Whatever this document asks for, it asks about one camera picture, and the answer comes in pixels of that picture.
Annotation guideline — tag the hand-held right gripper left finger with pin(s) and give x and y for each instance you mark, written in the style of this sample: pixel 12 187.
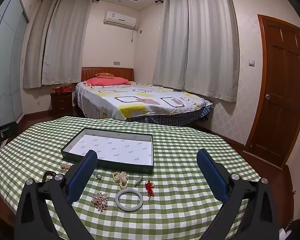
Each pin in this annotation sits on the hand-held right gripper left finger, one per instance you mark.
pixel 82 175

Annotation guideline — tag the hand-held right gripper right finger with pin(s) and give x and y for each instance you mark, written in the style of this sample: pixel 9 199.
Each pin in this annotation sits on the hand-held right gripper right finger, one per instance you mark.
pixel 211 175

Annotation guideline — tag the white jade bangle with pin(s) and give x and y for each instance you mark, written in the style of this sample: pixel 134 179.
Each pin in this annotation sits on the white jade bangle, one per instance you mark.
pixel 118 202

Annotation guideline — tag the white shallow box tray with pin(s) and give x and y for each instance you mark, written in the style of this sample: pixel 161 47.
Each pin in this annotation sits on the white shallow box tray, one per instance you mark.
pixel 120 145

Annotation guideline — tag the red knotted charm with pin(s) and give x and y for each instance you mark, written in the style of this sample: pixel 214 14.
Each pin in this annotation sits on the red knotted charm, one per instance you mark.
pixel 148 187

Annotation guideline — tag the green checked tablecloth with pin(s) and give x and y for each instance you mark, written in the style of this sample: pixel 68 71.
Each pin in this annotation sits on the green checked tablecloth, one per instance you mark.
pixel 180 205

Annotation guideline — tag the silver brooch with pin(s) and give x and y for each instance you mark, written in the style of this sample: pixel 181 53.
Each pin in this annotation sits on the silver brooch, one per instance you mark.
pixel 138 180

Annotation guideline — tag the dark wooden nightstand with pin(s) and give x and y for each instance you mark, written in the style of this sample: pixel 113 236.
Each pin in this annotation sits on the dark wooden nightstand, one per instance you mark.
pixel 62 103

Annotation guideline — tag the frosted glass wardrobe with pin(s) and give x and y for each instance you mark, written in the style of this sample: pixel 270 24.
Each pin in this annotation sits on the frosted glass wardrobe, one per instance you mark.
pixel 7 67

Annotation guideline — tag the red gift boxes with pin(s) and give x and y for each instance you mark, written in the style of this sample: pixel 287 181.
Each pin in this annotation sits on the red gift boxes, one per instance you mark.
pixel 62 90

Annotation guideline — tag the blue plaid bed sheet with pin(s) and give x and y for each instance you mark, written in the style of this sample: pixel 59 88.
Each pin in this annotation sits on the blue plaid bed sheet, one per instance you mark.
pixel 165 118

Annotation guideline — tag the white curtain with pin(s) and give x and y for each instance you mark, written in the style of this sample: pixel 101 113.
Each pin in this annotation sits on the white curtain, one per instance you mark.
pixel 170 42
pixel 212 45
pixel 65 42
pixel 33 45

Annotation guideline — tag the metal door knob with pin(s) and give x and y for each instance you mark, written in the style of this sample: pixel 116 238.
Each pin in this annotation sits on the metal door knob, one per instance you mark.
pixel 267 97

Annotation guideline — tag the pink pillow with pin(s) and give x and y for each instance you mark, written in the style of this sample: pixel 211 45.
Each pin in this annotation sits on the pink pillow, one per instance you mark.
pixel 107 81

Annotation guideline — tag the patterned white bed cover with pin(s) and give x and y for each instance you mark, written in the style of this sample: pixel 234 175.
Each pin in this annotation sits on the patterned white bed cover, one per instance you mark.
pixel 145 100

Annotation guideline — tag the wooden bed headboard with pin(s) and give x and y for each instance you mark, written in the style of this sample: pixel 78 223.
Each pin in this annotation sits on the wooden bed headboard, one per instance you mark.
pixel 90 73

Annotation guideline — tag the red embroidered cushion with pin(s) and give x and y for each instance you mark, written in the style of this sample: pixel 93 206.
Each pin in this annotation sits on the red embroidered cushion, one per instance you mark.
pixel 105 75

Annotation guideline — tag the brown wooden door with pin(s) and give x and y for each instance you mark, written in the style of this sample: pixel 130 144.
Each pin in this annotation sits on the brown wooden door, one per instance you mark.
pixel 277 92

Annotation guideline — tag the white air conditioner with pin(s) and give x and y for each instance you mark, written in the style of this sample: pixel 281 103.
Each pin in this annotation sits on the white air conditioner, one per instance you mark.
pixel 120 19

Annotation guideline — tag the white light switch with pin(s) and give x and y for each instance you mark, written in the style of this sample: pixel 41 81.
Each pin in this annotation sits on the white light switch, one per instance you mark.
pixel 251 63

